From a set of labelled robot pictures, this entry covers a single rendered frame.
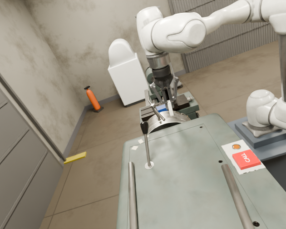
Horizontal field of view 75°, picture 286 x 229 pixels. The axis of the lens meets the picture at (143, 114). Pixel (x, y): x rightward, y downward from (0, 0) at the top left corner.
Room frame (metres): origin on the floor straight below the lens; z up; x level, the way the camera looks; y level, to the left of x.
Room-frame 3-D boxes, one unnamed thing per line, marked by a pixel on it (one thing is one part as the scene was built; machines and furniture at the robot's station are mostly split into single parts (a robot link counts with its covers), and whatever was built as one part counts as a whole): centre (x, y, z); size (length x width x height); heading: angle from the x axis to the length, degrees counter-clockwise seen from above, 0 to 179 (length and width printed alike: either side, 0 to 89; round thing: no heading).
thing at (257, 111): (0.94, -0.73, 0.97); 0.18 x 0.16 x 0.22; 17
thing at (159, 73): (0.75, -0.14, 1.49); 0.08 x 0.07 x 0.09; 81
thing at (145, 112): (1.49, -0.20, 0.95); 0.43 x 0.18 x 0.04; 81
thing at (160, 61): (0.74, -0.14, 1.57); 0.09 x 0.09 x 0.06
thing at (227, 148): (0.42, -0.24, 1.23); 0.13 x 0.08 x 0.06; 171
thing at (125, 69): (4.15, -0.04, 0.69); 0.69 x 0.59 x 1.38; 83
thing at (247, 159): (0.40, -0.24, 1.26); 0.06 x 0.06 x 0.02; 81
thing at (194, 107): (1.53, -0.23, 0.90); 0.53 x 0.30 x 0.06; 81
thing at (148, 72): (2.06, -0.27, 1.01); 0.30 x 0.20 x 0.29; 171
